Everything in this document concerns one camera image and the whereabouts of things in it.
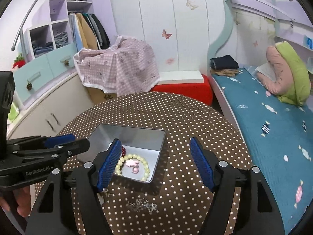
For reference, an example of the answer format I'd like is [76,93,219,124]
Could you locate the pale yellow bead bracelet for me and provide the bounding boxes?
[113,153,151,183]

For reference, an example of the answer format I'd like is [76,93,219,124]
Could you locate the silver rhinestone chain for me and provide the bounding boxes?
[126,199,158,214]

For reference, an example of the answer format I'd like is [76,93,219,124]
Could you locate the left hand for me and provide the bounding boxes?
[0,186,32,218]

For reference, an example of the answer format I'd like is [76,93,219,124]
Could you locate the cream cabinet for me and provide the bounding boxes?
[7,73,93,139]

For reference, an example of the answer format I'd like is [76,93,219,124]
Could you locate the grey metal tin box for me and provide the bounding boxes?
[77,124,165,184]

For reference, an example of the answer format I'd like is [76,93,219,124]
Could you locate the brown polka dot tablecloth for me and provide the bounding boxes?
[34,91,254,235]

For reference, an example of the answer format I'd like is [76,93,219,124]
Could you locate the cardboard box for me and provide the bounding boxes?
[85,87,117,105]

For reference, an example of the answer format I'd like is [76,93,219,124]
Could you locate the teal drawer unit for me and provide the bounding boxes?
[13,43,77,102]

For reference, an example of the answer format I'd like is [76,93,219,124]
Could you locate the red storage box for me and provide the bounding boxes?
[151,74,214,106]

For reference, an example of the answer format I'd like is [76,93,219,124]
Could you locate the teal candy print bedsheet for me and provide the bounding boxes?
[213,69,312,234]

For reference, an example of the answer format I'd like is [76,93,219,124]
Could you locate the white foam board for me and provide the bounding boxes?
[157,70,204,85]

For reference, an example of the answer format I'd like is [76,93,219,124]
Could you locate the white cubby shelf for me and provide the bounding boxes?
[22,0,94,60]

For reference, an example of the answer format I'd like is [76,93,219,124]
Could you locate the folded dark clothes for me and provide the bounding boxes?
[210,55,239,71]

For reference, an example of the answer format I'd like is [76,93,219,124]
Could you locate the pink checkered cloth cover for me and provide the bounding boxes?
[73,36,160,96]

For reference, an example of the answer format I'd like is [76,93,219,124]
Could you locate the hanging clothes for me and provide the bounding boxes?
[68,13,110,51]

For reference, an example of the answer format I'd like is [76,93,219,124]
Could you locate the pink and green pillow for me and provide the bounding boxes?
[256,41,311,106]

